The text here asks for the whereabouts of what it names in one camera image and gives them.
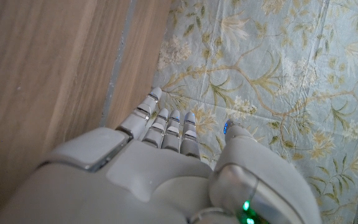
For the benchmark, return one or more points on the floral printed backdrop cloth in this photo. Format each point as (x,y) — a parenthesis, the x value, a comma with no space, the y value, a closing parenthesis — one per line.
(275,77)

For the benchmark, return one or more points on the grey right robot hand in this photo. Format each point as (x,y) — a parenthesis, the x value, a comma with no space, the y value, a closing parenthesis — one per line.
(135,186)

